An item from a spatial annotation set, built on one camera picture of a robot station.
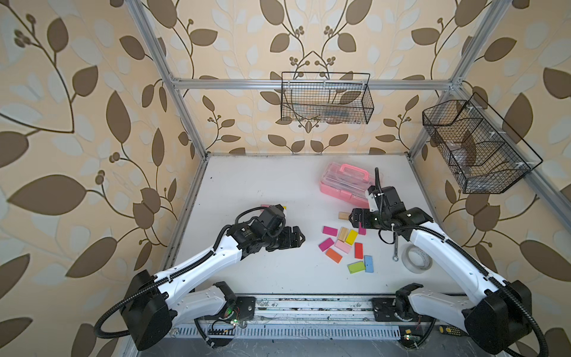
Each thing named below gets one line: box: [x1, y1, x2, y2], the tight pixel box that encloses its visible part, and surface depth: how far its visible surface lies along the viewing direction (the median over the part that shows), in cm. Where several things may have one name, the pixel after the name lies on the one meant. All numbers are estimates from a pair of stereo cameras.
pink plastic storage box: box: [319, 162, 376, 209], surface depth 98 cm
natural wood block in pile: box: [338, 226, 349, 243], surface depth 93 cm
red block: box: [354, 242, 364, 260], surface depth 89 cm
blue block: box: [364, 255, 374, 273], surface depth 86 cm
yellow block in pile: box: [344, 229, 359, 247], surface depth 93 cm
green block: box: [347, 261, 366, 275], surface depth 86 cm
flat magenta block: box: [322, 226, 339, 237], surface depth 94 cm
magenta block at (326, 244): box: [318, 237, 335, 253], surface depth 91 cm
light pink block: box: [334, 239, 352, 254], surface depth 90 cm
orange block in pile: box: [324, 247, 343, 265], surface depth 88 cm
